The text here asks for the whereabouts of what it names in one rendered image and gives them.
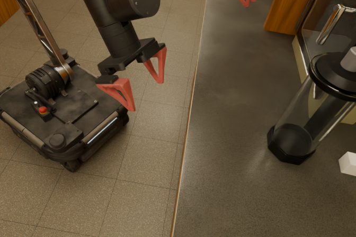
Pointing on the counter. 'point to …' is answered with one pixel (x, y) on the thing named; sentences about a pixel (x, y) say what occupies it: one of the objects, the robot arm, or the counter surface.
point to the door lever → (338, 9)
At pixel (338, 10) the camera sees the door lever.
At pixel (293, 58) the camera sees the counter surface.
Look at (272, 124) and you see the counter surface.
